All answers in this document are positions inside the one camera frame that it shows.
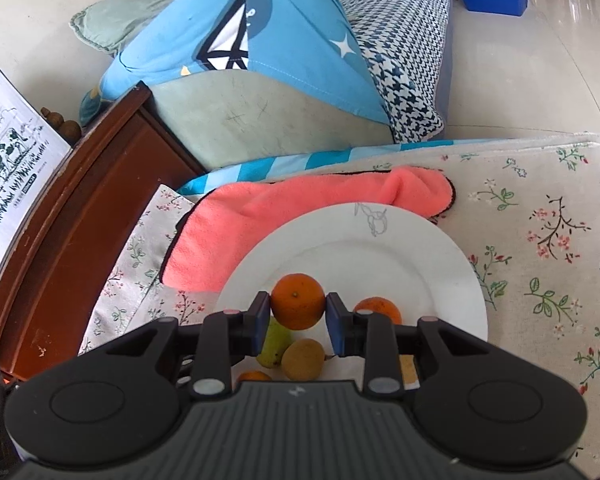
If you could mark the blue striped cloth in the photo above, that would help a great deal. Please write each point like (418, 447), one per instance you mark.
(280, 162)

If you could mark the blue cartoon pillow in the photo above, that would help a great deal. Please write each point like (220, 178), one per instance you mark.
(300, 50)

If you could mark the pink towel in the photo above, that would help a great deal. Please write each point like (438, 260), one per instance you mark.
(240, 230)

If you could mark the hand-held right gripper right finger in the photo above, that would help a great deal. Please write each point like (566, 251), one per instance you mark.
(333, 327)

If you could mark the white milk carton box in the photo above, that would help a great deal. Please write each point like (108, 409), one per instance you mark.
(10, 185)

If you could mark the orange mandarin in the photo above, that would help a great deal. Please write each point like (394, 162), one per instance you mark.
(377, 307)
(298, 302)
(254, 376)

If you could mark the white plate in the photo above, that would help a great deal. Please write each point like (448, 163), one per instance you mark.
(380, 260)

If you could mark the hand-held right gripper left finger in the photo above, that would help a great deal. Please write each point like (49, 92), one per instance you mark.
(261, 325)

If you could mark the brown kiwi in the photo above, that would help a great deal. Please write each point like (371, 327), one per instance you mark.
(410, 371)
(302, 360)

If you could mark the brown wooden gourd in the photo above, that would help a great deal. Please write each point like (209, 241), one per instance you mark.
(62, 125)

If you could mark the brown wooden headboard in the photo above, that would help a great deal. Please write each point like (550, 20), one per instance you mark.
(80, 210)

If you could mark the pale green sofa cushion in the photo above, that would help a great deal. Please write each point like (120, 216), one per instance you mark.
(260, 115)

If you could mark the green jujube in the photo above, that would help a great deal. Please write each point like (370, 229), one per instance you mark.
(275, 347)

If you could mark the houndstooth sofa cover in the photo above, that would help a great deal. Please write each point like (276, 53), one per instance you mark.
(395, 35)

